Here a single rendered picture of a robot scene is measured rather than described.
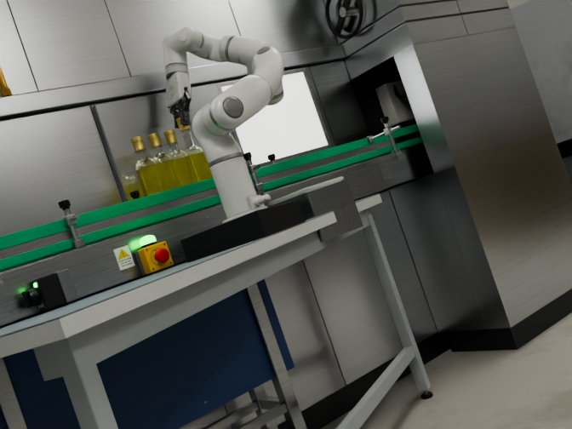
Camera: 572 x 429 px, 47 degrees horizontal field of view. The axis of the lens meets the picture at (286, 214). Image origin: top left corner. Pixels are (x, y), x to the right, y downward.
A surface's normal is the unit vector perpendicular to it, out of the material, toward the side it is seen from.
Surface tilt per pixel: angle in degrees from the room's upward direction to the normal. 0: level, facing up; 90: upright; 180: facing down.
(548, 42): 90
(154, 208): 90
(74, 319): 90
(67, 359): 90
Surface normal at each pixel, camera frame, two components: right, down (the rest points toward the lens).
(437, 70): 0.55, -0.19
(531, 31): -0.43, 0.15
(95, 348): 0.84, -0.29
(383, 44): -0.77, 0.26
